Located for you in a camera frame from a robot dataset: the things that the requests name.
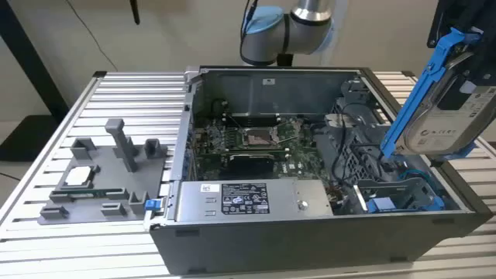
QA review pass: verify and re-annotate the bundle of power wires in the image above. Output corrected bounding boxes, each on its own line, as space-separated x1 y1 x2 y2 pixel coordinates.
326 180 350 208

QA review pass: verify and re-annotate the black hanging rod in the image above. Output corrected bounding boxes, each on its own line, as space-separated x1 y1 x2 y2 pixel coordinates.
128 0 141 26

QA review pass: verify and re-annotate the grey disk bay cage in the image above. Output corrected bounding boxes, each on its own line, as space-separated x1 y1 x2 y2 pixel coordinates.
313 97 442 215

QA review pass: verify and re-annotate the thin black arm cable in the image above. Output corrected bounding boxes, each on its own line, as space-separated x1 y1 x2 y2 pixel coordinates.
240 0 260 59

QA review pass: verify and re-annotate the grey parts rack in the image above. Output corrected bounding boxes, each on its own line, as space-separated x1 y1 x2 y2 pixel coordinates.
37 117 169 226

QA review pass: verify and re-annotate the CPU socket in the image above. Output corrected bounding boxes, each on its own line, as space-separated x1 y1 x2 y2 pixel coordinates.
240 126 282 148

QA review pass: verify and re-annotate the hard disk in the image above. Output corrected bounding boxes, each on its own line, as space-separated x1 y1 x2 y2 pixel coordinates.
368 198 394 214
380 27 496 161

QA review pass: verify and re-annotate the dark grey PC case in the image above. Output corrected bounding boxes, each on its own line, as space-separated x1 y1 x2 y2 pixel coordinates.
142 65 494 276

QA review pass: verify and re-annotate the black RAM slot bank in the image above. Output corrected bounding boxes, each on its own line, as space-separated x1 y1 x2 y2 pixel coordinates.
222 112 282 122

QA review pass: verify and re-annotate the black flat base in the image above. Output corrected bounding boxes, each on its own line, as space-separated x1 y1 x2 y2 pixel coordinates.
0 115 60 162

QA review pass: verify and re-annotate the green motherboard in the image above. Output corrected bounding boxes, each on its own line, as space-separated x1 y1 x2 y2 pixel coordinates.
192 116 330 181

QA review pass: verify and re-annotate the grey plastic bay latch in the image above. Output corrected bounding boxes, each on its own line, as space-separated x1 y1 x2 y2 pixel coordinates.
340 80 369 98

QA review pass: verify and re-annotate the silver power supply unit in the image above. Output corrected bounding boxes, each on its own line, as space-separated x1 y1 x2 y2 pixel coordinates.
173 178 334 222

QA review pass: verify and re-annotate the silver CPU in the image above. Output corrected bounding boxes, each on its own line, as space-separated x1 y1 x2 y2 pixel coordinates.
64 167 96 185

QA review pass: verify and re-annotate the black upright pole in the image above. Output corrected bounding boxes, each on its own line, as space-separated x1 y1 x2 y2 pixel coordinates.
0 0 70 117

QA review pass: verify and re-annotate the black wire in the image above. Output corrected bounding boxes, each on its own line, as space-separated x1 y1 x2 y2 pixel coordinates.
330 101 382 187

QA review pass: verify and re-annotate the thin black wall cable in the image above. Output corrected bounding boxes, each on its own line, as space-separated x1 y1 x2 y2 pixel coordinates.
65 0 120 72

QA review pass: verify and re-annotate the green RAM stick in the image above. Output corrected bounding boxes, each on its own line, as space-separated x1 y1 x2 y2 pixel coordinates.
52 187 126 199

